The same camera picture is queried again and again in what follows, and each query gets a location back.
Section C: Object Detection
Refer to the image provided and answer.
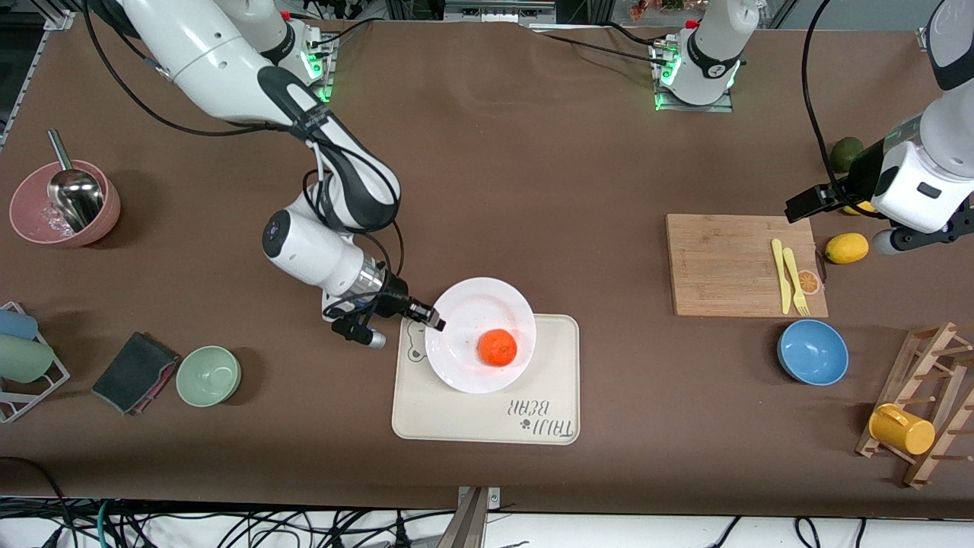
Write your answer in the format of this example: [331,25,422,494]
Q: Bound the white round plate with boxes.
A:
[424,277,538,395]

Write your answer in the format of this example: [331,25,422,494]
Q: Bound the orange fruit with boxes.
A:
[477,329,519,368]

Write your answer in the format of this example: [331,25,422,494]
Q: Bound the green avocado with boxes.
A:
[829,137,865,174]

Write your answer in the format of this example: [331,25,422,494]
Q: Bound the yellow plastic fork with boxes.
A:
[782,247,810,317]

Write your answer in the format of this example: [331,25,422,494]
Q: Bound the yellow plastic knife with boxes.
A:
[771,238,793,315]

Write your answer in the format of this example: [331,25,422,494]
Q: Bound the wooden cutting board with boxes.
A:
[666,214,829,318]

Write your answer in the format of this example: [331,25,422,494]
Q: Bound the cream tray with bear print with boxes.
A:
[391,314,581,445]

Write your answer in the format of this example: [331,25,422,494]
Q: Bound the blue bowl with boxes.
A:
[777,319,850,387]

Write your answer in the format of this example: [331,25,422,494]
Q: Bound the wooden peg cup rack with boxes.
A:
[855,321,974,489]

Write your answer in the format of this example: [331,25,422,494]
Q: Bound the pale green bowl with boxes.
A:
[176,346,242,408]

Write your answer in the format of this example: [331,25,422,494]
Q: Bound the yellow mug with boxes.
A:
[868,403,936,456]

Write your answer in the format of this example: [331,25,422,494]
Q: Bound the colourful background items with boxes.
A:
[628,0,712,16]

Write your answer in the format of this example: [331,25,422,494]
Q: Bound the dark folded cloth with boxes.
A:
[91,331,182,416]

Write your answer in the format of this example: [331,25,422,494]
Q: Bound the metal ladle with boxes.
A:
[47,129,105,233]

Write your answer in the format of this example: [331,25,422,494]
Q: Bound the pale green cup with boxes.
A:
[0,335,56,384]

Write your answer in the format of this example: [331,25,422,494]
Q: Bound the pink bowl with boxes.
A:
[9,160,121,248]

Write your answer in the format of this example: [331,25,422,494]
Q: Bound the blue cup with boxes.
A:
[0,309,39,341]

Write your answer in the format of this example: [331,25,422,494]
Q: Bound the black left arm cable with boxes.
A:
[801,0,868,206]

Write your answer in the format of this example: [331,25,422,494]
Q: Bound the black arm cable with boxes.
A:
[82,0,404,317]
[801,0,868,206]

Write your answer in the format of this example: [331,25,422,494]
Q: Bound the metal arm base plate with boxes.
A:
[253,30,336,104]
[654,38,735,113]

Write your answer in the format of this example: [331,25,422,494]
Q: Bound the metal table edge bracket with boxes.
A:
[438,487,501,548]

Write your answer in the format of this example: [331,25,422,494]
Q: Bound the black base cable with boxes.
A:
[533,29,670,65]
[304,15,385,50]

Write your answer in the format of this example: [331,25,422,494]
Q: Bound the aluminium frame beam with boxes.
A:
[441,0,560,24]

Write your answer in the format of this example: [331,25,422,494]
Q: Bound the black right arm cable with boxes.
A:
[82,0,404,317]

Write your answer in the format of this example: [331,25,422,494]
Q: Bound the white wire cup rack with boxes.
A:
[0,301,71,424]

